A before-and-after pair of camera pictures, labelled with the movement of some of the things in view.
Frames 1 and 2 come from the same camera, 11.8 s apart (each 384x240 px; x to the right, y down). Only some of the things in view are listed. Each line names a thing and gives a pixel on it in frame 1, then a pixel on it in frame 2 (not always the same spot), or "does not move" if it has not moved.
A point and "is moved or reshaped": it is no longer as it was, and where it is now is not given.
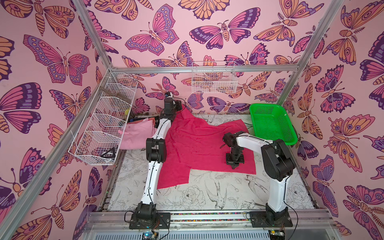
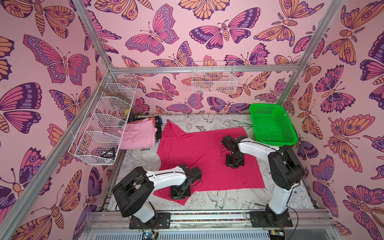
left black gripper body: (176, 108) -> (180, 193)
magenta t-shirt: (193, 146) is moved or reshaped
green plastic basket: (271, 122) does not move
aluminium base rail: (314, 224) does not move
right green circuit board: (276, 235) does not move
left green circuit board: (148, 235) does not move
